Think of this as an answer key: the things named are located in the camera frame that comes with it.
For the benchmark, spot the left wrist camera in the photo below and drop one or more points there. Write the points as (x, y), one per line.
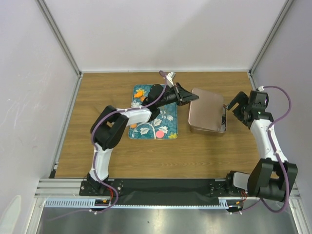
(170, 79)

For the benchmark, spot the aluminium frame rail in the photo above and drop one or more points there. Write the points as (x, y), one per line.
(76, 193)

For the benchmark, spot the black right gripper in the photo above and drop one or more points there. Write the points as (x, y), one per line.
(242, 98)

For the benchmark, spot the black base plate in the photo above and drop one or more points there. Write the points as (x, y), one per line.
(173, 191)

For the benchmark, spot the beige tin lid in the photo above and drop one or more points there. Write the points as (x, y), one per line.
(206, 112)

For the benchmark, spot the orange fish cookie top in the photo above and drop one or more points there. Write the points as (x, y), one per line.
(139, 94)

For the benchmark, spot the pink sandwich cookie lower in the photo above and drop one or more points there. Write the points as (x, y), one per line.
(160, 134)

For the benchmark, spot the brown cookie tin box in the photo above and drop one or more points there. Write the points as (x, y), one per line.
(218, 133)

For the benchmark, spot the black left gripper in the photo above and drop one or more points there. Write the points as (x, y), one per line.
(182, 96)

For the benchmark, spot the teal floral serving tray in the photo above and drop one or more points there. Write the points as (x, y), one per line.
(165, 121)

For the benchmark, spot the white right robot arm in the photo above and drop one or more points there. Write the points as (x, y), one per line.
(273, 177)

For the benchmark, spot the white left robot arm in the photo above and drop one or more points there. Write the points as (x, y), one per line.
(109, 127)

